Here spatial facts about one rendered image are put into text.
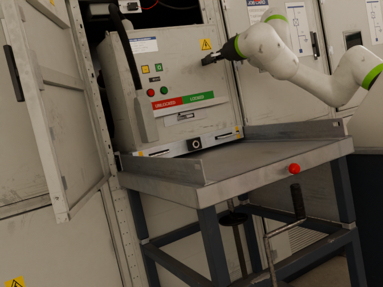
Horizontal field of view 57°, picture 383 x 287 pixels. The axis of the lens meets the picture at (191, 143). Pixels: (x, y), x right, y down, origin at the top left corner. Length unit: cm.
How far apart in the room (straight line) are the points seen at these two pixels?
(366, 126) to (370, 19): 123
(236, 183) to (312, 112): 124
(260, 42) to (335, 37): 119
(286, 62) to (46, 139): 81
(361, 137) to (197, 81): 71
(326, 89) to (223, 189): 93
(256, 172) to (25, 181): 86
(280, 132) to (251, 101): 43
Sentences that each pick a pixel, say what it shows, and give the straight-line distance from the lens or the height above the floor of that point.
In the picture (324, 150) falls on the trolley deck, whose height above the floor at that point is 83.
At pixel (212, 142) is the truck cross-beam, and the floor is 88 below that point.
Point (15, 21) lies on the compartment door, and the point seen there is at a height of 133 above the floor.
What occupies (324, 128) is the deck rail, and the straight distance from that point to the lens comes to 132.
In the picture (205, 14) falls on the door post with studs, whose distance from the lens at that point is 183.
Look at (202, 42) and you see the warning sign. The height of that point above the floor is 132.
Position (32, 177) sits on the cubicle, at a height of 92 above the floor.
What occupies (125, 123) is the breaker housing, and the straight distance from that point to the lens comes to 147.
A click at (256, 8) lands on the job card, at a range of 199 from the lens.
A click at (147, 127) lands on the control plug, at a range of 131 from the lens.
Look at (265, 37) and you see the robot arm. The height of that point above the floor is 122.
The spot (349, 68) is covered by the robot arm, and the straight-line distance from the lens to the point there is 169.
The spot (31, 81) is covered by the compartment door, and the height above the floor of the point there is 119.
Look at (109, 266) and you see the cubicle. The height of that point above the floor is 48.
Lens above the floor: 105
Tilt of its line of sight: 6 degrees down
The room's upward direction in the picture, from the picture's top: 12 degrees counter-clockwise
